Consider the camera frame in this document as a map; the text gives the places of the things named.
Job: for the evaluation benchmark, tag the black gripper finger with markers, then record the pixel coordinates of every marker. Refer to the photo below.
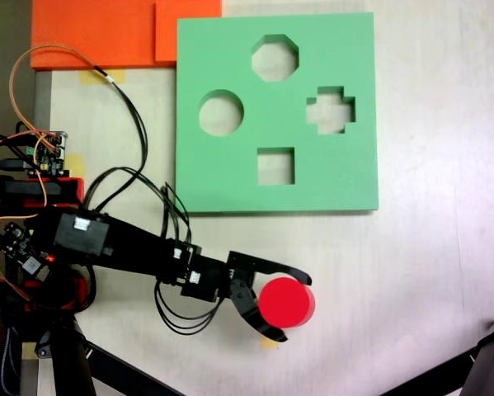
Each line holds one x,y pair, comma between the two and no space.
244,301
288,270

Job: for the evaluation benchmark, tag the red cylinder block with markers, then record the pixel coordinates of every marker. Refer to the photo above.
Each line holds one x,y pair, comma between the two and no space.
285,303

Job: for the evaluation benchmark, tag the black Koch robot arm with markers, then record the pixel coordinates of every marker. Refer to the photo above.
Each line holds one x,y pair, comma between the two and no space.
127,247

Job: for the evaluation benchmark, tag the large orange foam block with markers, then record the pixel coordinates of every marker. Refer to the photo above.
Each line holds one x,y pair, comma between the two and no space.
90,33

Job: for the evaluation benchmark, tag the yellow tape marker with line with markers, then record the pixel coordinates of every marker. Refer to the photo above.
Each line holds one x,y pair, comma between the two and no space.
267,343

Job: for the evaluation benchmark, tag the green shape sorting board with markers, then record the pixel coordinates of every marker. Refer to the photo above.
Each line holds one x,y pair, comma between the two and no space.
230,181

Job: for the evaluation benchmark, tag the black tripod leg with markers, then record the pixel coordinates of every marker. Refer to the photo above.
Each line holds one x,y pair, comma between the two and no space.
487,363
71,363
135,375

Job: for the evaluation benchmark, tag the small yellow tape piece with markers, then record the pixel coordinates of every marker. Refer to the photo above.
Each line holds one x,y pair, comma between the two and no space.
77,165

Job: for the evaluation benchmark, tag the yellow tape square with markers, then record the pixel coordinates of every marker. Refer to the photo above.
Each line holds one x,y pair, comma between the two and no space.
29,350

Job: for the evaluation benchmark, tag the circuit board with green terminal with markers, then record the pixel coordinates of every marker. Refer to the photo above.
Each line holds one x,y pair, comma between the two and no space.
48,152

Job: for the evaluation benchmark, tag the black driver circuit board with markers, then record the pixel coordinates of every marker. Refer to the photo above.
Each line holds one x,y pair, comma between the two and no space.
13,241

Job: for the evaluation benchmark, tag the wide yellow tape strip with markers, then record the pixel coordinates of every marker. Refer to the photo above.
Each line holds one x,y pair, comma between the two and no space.
90,78

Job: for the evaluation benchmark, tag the red printed base mount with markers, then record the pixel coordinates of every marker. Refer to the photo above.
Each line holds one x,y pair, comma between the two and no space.
75,187

